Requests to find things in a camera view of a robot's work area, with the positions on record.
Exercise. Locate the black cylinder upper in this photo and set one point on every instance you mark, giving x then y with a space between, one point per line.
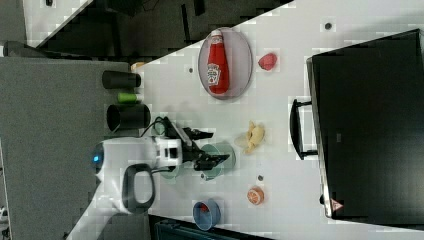
120 80

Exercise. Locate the grey round plate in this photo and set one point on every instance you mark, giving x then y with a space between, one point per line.
239 59

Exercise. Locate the blue bowl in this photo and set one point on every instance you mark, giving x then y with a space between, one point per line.
206 214

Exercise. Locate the red toy strawberry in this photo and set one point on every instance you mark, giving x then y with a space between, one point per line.
268 61

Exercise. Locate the black cylinder lower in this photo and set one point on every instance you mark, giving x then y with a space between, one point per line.
126 117

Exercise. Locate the green small bottle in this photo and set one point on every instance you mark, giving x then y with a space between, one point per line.
127 98

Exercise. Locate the red ketchup bottle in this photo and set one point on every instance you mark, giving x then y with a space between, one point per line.
217 65

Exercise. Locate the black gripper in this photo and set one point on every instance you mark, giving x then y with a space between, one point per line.
190 151

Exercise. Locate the green perforated colander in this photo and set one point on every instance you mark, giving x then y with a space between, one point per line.
171 173

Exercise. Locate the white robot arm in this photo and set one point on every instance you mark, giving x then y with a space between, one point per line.
118 161

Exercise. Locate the peeled toy banana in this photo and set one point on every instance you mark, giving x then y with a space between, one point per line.
252 138

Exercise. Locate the green cup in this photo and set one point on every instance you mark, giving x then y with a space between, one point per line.
221 148

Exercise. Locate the black cylinder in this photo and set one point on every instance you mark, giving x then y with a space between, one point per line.
126 117
120 80

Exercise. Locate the orange slice toy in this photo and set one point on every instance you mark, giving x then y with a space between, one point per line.
255 195

